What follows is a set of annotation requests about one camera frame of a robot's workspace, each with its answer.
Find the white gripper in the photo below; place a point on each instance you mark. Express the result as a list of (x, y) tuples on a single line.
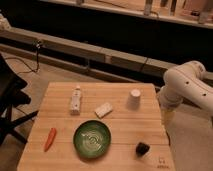
[(168, 100)]

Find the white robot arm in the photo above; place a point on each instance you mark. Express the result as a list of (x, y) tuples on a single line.
[(184, 82)]

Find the black eraser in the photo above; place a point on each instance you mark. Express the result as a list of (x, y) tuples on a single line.
[(142, 149)]

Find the green ceramic bowl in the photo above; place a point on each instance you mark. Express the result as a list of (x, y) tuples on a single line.
[(92, 139)]

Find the white rectangular block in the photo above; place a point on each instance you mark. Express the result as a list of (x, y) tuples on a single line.
[(103, 110)]

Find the white glue bottle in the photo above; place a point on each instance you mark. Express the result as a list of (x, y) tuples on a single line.
[(75, 102)]

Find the orange carrot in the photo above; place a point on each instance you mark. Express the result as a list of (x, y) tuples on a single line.
[(50, 139)]

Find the black office chair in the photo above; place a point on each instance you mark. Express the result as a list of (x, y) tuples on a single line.
[(11, 95)]

